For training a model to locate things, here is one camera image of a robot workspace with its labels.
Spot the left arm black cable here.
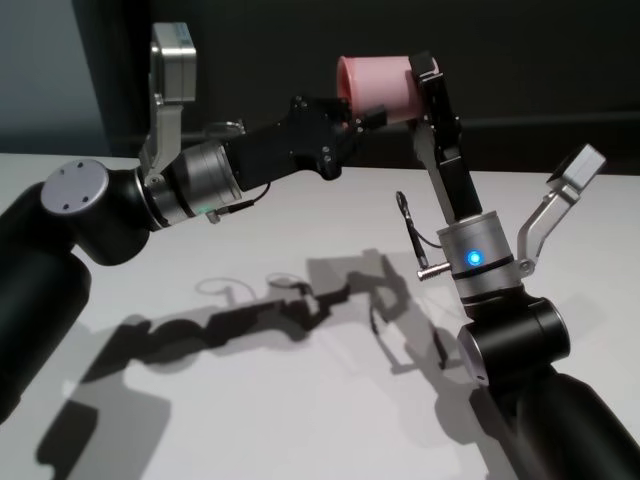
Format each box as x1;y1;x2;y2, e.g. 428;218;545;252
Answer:
203;118;274;225

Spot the pink plastic cup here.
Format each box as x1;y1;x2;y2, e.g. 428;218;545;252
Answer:
335;53;437;124

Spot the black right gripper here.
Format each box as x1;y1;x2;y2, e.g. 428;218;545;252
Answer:
408;48;485;223

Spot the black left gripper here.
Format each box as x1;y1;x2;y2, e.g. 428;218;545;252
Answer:
224;94;389;192

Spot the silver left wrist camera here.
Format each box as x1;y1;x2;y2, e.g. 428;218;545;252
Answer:
137;22;200;187

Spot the thick grey railing bar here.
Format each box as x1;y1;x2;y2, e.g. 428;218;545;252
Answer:
457;115;640;135

